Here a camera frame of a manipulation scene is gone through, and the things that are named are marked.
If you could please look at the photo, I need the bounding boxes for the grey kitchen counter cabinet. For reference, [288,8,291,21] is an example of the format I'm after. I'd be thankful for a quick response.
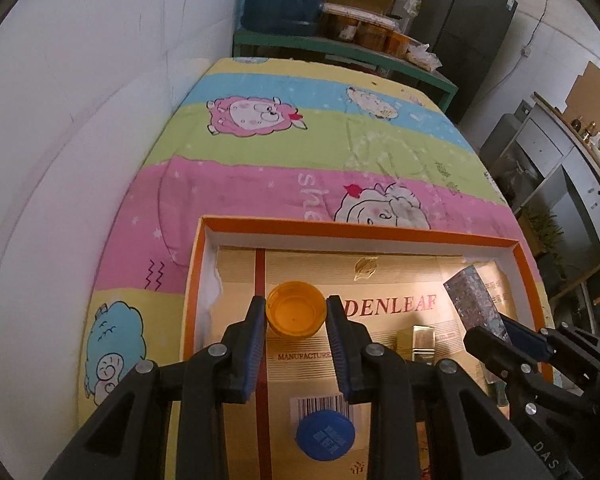
[480,91,600,311]

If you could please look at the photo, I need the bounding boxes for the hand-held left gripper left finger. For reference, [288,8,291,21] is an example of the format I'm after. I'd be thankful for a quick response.
[45,295,268,480]

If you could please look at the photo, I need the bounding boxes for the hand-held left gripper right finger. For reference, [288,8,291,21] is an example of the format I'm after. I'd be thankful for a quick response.
[326,294,556,480]

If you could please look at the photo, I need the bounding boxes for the grey gas cylinder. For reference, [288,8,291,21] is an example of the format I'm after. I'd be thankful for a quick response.
[480,112,528,181]

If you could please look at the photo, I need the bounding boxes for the gold rectangular box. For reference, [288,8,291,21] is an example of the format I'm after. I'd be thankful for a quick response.
[397,325,437,365]

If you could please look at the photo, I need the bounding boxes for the clear plastic bag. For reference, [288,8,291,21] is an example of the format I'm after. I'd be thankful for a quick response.
[405,42,443,72]

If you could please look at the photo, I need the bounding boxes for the blue bottle cap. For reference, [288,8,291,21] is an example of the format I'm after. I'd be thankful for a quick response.
[294,409,356,461]

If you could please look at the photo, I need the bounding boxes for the orange pickle jar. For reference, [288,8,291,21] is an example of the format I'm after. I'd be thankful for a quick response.
[330,12,358,41]
[387,30,413,56]
[357,20,391,50]

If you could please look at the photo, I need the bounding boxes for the potted plant in yellow pot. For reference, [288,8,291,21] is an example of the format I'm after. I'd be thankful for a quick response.
[520,205,563,256]

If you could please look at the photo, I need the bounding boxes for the yellow bottle cap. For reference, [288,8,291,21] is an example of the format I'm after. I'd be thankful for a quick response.
[265,281,327,339]

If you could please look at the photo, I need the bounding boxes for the dark grey refrigerator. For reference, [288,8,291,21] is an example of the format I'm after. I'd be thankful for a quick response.
[415,0,520,126]

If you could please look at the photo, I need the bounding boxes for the green bench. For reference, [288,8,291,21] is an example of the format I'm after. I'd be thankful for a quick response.
[232,27,458,113]

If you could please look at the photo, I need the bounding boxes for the cardboard wall sheets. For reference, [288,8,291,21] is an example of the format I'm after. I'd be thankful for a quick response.
[565,60,600,126]

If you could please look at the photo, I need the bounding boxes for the shallow orange-rimmed cardboard box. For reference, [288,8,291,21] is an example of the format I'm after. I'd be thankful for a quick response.
[180,215,556,480]

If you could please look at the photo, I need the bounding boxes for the cartoon sheep printed blanket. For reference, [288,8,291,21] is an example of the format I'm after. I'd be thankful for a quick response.
[77,56,553,411]

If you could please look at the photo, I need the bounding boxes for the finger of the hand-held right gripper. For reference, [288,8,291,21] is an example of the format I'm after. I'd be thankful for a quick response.
[504,319,600,393]
[463,326,598,413]

